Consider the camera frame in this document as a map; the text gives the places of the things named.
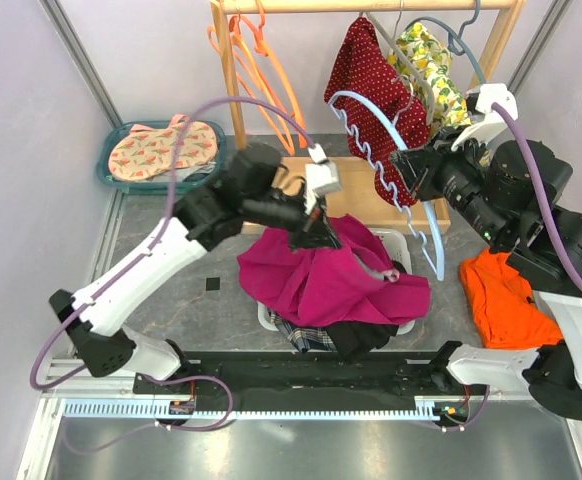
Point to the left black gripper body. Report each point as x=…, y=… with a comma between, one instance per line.
x=301, y=238

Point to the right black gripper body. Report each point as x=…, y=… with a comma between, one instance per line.
x=450, y=158

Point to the magenta skirt grey lining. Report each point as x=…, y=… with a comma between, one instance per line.
x=319, y=287

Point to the navy plaid skirt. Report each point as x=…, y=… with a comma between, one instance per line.
x=303, y=339

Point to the black pleated skirt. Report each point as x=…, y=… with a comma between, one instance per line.
x=359, y=322

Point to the orange plastic hanger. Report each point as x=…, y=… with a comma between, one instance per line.
x=246, y=75

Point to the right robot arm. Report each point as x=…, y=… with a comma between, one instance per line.
x=511, y=203

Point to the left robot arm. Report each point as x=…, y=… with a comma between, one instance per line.
x=242, y=191

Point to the grey hanger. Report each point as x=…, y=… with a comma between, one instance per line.
x=391, y=41

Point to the wooden clothes rack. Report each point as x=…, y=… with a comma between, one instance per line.
x=374, y=213

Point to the white perforated basket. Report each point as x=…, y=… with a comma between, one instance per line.
x=394, y=243

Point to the lemon print garment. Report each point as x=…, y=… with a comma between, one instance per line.
x=433, y=60

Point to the small black floor square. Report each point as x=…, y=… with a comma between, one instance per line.
x=212, y=284

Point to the orange cloth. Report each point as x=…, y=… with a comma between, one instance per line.
x=503, y=306

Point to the floral pink cloth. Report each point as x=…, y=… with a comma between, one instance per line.
x=146, y=152

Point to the teal laundry basket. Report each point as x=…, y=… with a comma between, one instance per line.
x=186, y=178

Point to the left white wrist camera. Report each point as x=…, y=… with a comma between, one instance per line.
x=322, y=177

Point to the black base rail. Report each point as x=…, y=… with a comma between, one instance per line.
x=283, y=379

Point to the white cable duct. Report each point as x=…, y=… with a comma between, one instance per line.
x=168, y=410

